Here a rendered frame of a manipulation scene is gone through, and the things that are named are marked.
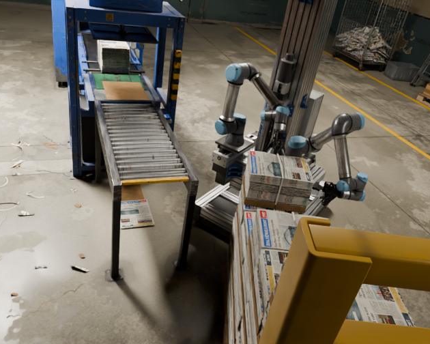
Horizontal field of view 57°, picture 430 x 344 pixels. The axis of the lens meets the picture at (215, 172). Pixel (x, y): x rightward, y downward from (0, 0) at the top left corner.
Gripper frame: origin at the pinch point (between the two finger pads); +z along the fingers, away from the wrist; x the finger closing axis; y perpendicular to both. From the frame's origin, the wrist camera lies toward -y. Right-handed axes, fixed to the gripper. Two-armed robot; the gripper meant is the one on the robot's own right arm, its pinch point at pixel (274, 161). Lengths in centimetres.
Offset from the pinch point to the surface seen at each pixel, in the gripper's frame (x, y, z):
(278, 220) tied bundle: -9, 66, 30
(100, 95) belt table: -141, -108, -40
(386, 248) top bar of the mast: -25, 200, 15
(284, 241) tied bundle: -8, 80, 37
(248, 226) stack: -18, 36, 39
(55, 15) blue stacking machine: -249, -271, -155
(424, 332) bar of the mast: -10, 188, 31
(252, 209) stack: -14.0, 21.5, 30.9
